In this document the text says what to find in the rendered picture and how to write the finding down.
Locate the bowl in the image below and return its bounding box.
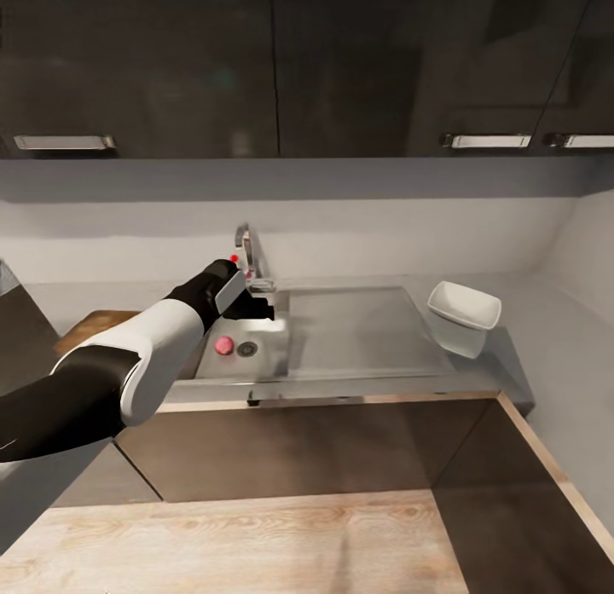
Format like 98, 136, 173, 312
427, 281, 501, 332

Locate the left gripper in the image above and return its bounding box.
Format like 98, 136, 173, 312
221, 294, 275, 321

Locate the vidalia onion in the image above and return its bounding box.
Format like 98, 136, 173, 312
215, 336, 234, 355

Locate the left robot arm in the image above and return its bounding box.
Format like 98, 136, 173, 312
0, 262, 276, 557

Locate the cutting board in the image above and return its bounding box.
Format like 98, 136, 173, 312
52, 310, 142, 355

